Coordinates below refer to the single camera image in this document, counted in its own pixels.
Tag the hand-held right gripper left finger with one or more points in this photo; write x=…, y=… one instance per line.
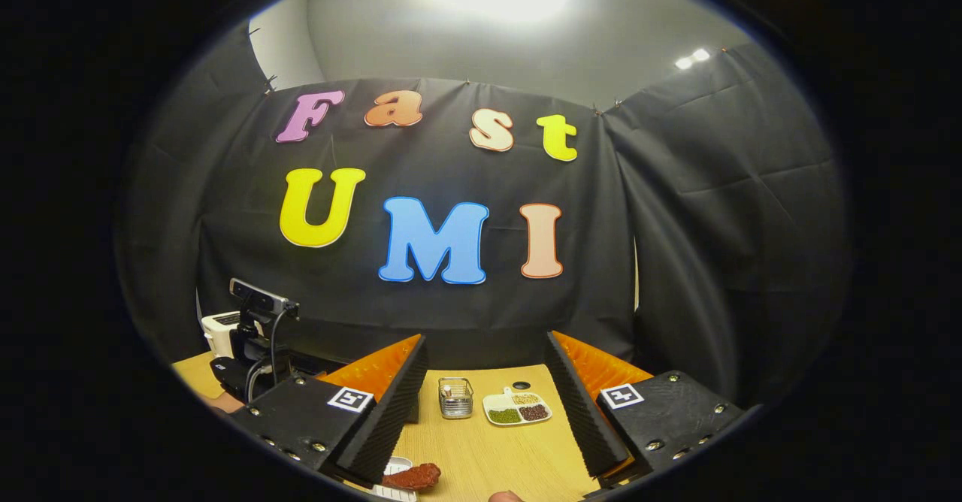
x=387, y=427

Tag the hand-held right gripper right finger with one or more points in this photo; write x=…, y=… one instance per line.
x=582, y=419

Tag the reddish brown meat piece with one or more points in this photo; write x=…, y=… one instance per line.
x=412, y=476

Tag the white toaster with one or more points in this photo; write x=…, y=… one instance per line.
x=218, y=333

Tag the white sectioned plate with beans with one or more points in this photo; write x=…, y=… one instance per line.
x=517, y=408

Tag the small white ribbed tray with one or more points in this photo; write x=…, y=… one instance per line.
x=394, y=494

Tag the black backdrop cloth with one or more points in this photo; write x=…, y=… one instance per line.
x=451, y=306

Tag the small ceiling light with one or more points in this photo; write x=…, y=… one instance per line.
x=691, y=58

